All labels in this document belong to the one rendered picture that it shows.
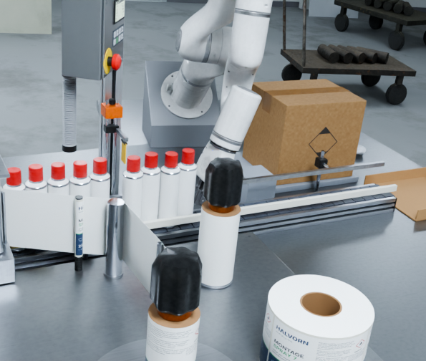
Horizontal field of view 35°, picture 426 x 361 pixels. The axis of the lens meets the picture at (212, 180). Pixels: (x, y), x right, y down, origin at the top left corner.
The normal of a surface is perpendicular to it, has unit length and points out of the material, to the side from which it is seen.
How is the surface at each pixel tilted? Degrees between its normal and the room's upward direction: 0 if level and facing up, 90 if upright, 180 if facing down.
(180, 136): 90
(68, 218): 90
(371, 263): 0
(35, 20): 90
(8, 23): 90
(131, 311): 0
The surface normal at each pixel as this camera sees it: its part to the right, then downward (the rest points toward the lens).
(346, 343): 0.30, 0.43
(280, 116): -0.91, 0.10
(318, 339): -0.18, 0.40
